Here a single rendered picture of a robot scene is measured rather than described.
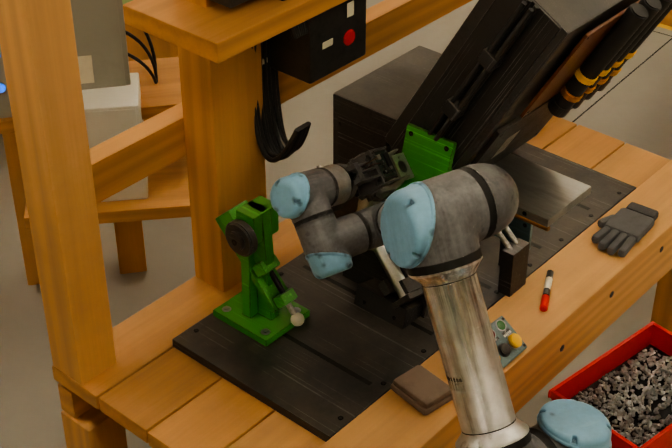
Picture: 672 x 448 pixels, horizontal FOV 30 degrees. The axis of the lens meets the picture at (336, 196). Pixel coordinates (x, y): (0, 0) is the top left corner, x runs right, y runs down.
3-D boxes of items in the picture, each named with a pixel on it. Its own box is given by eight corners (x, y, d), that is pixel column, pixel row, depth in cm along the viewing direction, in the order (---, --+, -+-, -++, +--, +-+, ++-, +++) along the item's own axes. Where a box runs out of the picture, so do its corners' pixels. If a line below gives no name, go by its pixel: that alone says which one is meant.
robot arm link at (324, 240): (378, 257, 223) (356, 200, 224) (325, 277, 218) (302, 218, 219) (359, 265, 230) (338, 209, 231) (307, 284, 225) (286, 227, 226)
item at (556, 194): (590, 198, 256) (591, 186, 255) (546, 232, 246) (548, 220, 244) (437, 134, 278) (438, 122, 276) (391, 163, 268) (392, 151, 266)
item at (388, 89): (476, 198, 292) (485, 69, 274) (394, 257, 273) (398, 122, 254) (414, 171, 302) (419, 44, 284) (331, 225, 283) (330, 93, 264)
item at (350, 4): (367, 55, 255) (368, -13, 247) (311, 85, 244) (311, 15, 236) (322, 37, 262) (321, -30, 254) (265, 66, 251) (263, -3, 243)
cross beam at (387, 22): (477, -2, 317) (479, -36, 312) (72, 217, 236) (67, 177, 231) (461, -8, 320) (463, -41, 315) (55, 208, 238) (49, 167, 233)
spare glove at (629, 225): (620, 204, 290) (621, 195, 289) (662, 220, 285) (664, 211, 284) (578, 244, 277) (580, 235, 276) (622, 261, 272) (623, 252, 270)
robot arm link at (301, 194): (277, 229, 223) (260, 184, 223) (317, 217, 231) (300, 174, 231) (306, 216, 217) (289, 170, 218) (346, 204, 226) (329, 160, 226)
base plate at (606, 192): (635, 194, 298) (636, 186, 296) (330, 445, 228) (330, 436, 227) (490, 134, 321) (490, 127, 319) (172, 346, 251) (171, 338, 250)
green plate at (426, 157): (455, 233, 255) (477, 136, 247) (432, 241, 249) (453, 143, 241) (410, 212, 261) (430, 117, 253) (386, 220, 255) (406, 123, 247)
